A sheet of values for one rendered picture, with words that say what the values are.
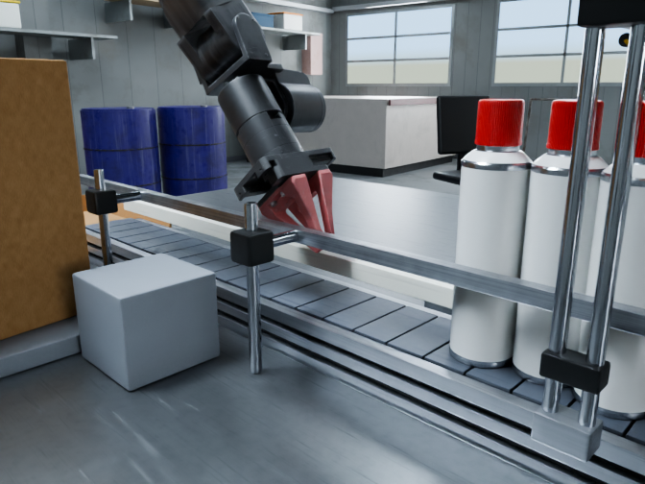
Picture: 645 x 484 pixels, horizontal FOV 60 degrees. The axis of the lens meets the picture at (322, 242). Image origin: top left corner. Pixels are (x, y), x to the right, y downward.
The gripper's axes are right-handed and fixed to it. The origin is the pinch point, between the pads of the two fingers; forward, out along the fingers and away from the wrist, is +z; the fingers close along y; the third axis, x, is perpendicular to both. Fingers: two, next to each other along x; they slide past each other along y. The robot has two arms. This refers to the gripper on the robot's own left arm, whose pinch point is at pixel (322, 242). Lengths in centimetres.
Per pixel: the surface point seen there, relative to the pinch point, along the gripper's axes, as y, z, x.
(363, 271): 2.6, 4.6, -0.7
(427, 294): 2.5, 10.0, -6.7
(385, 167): 522, -177, 360
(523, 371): -2.7, 18.8, -15.1
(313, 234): -4.7, 0.3, -4.0
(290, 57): 629, -465, 489
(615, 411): -3.6, 23.1, -20.3
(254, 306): -10.3, 3.7, 1.5
